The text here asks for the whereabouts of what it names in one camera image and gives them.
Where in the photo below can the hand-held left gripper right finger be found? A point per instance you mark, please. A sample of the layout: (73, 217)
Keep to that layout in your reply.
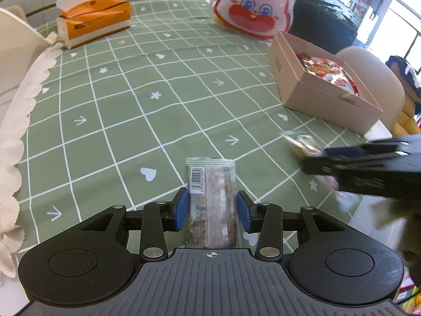
(244, 212)

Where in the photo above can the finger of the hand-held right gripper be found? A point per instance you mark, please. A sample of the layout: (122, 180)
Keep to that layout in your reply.
(345, 152)
(325, 166)

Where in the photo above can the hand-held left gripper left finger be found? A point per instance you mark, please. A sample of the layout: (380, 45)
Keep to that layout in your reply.
(182, 209)

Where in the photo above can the small clear-wrapped snack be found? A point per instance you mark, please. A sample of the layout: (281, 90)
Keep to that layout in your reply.
(304, 144)

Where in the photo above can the grey snack bar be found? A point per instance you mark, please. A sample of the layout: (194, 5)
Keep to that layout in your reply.
(212, 200)

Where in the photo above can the pink cardboard box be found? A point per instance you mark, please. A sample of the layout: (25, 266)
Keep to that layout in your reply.
(312, 102)

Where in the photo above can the orange-red snack packet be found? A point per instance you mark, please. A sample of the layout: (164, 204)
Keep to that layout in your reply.
(315, 64)

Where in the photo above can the yellow cushion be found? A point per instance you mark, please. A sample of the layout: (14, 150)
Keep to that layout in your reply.
(408, 118)

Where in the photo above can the dark jacket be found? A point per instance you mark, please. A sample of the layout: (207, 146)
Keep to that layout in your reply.
(399, 69)

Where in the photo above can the green checked tablecloth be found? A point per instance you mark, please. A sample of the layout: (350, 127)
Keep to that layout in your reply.
(131, 105)

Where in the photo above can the black fish tank cabinet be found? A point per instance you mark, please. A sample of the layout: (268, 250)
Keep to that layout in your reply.
(325, 16)

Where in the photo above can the rabbit-shaped red white bag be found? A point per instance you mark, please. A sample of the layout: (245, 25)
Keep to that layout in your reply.
(253, 10)

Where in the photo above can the white lace cloth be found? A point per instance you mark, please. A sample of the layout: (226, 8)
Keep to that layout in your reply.
(13, 158)

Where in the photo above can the orange tissue box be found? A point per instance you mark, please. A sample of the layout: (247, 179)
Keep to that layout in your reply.
(95, 19)

